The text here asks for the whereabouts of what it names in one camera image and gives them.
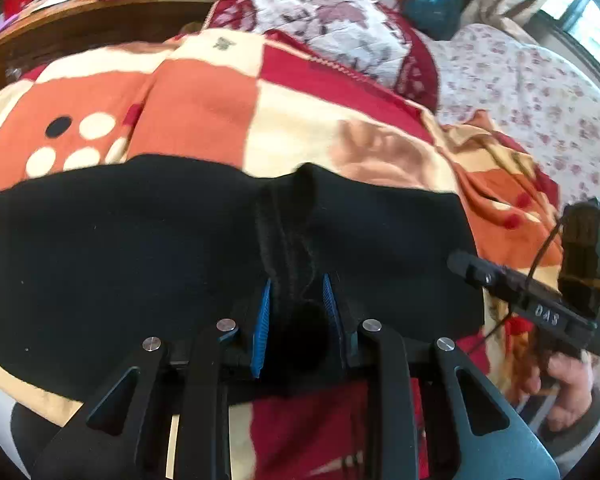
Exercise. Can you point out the red white patterned pillow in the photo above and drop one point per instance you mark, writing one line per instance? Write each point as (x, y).
(330, 15)

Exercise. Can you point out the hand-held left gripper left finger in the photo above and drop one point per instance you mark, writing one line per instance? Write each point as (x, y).
(262, 325)

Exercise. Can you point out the wooden desk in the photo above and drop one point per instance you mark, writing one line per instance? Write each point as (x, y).
(104, 20)

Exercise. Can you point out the person's right hand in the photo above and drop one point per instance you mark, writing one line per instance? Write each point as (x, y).
(565, 390)

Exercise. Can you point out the window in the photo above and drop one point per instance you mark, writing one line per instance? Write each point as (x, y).
(585, 25)

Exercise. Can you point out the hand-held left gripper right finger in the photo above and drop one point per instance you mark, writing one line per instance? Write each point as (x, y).
(331, 305)

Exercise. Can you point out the teal bag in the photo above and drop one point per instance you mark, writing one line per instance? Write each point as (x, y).
(432, 7)

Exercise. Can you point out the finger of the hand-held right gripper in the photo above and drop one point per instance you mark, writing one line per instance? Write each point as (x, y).
(480, 272)

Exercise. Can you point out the red orange cream patterned blanket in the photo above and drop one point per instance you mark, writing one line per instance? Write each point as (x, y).
(204, 100)

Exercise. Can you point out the white floral quilt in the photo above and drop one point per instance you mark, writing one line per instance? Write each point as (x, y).
(520, 100)

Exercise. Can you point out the black pants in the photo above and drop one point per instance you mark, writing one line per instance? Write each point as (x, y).
(129, 240)

